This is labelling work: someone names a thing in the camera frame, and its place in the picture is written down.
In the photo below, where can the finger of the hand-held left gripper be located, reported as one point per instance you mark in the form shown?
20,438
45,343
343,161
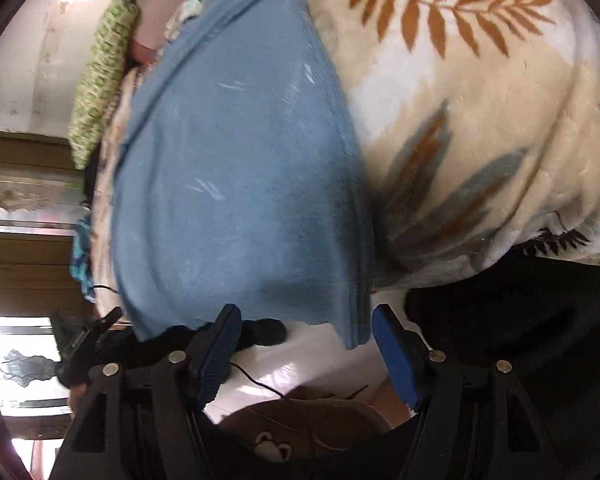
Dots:
92,342

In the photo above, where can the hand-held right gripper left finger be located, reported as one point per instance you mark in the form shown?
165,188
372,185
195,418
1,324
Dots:
219,355

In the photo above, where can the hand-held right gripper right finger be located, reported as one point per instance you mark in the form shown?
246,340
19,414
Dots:
397,355

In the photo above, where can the blue knit sweater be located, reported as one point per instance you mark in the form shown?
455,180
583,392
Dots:
240,160

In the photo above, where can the blue striped cloth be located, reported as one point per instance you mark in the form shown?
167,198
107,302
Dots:
82,260

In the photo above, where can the wooden door with patterned glass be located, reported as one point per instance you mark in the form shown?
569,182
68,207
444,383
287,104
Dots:
25,270

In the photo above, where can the black cloth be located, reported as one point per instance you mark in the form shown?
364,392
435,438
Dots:
91,180

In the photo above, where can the leaf print blanket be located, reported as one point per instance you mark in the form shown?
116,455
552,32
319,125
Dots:
505,110

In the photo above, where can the green checked pillow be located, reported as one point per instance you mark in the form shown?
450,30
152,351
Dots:
105,75

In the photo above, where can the pink cushion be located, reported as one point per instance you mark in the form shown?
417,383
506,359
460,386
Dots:
155,10

